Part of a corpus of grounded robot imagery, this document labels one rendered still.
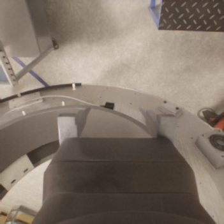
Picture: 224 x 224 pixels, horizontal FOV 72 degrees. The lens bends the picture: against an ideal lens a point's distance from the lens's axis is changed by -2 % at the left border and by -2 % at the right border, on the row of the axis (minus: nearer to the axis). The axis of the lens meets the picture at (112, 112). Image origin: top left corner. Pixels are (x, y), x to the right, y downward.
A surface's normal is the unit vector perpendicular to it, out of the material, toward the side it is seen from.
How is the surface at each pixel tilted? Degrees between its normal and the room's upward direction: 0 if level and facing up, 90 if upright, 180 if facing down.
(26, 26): 0
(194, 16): 0
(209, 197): 90
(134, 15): 0
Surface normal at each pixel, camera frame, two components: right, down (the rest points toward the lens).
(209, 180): -0.01, -0.76
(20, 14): -0.11, 0.64
